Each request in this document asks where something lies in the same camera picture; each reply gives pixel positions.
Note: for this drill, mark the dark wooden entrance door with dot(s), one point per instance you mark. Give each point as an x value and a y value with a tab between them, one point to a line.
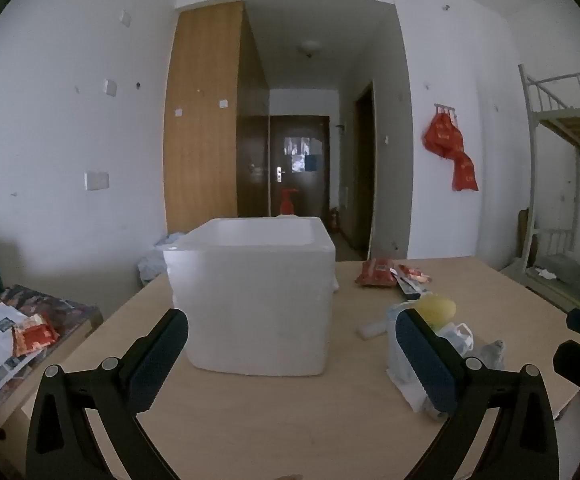
320	185

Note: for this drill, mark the wooden wardrobe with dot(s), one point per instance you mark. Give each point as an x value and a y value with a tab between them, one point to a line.
199	135

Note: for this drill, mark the small white wall box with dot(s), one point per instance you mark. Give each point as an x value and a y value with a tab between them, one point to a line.
125	19

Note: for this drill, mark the white bag behind table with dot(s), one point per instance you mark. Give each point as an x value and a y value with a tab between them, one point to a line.
152	265

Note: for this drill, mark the small red white packet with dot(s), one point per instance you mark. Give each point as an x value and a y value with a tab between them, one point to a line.
412	274

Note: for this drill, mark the ceiling lamp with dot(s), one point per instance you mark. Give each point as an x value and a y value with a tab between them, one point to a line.
310	49

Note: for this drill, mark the white wall hook rack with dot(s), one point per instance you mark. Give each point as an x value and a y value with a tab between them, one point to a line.
445	107

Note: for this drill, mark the brown wooden board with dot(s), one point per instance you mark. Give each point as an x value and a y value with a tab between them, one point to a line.
526	240

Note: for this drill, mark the white foam box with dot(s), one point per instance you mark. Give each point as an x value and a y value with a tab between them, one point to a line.
250	310

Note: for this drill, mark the side table with patterned cloth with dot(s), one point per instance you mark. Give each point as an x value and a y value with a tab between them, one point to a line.
54	305

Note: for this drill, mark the blue paper sheet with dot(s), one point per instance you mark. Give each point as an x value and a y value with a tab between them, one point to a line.
313	163

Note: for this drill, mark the wide white wall socket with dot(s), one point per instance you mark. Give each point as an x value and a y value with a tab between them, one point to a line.
96	180

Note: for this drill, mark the red snack packet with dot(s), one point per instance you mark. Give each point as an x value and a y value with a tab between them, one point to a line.
377	272

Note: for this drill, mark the small red bag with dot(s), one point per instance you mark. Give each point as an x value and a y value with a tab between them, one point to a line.
465	172

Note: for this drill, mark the large red bag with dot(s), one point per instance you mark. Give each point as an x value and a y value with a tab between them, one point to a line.
442	135

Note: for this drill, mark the crumpled white paper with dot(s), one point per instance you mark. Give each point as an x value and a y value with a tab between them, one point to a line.
547	274

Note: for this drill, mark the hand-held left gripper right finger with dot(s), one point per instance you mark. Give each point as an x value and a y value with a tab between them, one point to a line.
427	365

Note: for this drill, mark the grey photo sheet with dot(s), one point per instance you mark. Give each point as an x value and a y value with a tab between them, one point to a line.
295	146

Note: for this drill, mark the white foam pouch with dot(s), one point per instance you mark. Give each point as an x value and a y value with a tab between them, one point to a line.
410	392

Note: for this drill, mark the white lotion bottle red cap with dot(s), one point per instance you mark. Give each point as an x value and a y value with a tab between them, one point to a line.
287	202

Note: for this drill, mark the orange red packet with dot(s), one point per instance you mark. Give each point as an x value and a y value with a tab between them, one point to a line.
34	335

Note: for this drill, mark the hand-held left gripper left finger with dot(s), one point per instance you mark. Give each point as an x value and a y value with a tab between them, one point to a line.
154	365

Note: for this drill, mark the square white wall socket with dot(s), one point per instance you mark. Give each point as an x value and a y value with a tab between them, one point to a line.
109	87

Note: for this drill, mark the yellow foam net sleeve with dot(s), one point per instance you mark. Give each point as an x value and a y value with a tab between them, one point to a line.
437	310

